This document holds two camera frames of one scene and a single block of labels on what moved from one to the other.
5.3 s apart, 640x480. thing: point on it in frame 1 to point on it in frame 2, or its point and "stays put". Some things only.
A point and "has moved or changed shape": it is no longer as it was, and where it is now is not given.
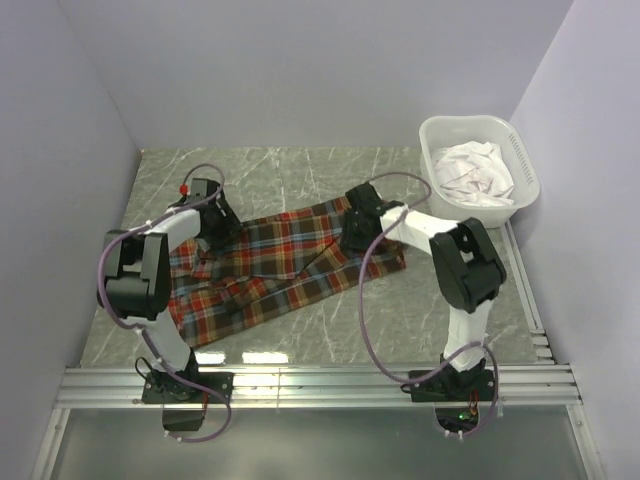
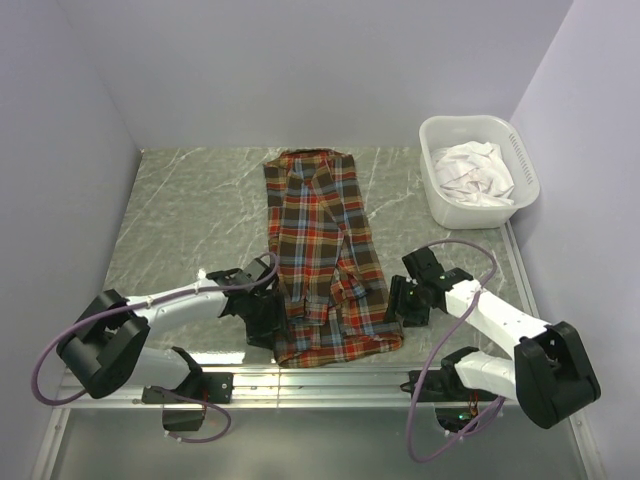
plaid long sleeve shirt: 257,265 has moved or changed shape
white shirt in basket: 474,174 stays put
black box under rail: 182,417 stays put
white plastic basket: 477,167 stays put
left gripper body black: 225,226 to 264,316
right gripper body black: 353,231 to 407,301
